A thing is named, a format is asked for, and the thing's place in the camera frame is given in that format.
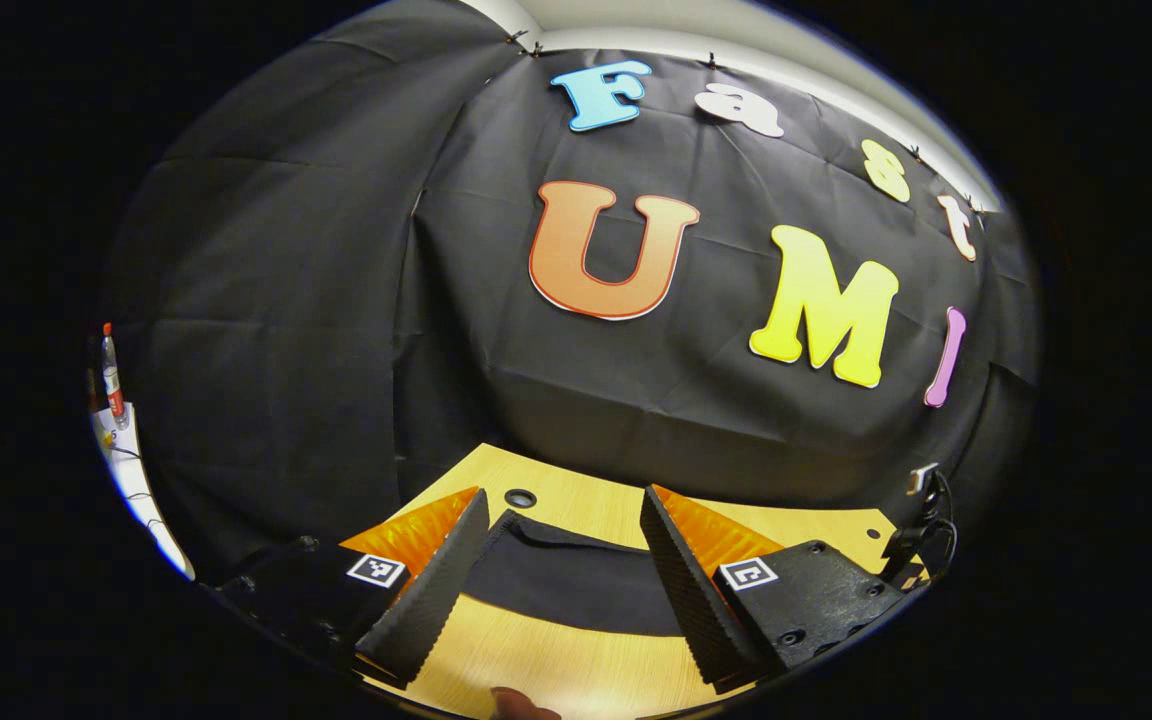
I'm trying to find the row of black cloth clips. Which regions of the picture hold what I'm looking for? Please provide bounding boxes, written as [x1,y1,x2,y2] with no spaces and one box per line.
[506,28,927,163]

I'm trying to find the red label drink bottle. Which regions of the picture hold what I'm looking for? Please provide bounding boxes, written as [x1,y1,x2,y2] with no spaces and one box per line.
[100,322,130,431]

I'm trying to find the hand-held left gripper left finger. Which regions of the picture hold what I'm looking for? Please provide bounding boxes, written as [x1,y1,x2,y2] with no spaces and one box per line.
[211,487,492,691]

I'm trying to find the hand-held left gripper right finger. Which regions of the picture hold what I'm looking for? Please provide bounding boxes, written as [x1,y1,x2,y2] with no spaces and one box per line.
[639,484,907,691]

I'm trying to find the black backdrop cloth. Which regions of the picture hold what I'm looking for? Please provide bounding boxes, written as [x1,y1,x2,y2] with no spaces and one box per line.
[96,0,1042,581]

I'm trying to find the white desk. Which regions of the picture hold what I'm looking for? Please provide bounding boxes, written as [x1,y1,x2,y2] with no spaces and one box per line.
[88,400,197,581]

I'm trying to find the black denim jeans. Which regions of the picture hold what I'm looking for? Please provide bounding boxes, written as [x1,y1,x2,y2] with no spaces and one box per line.
[461,510,685,638]

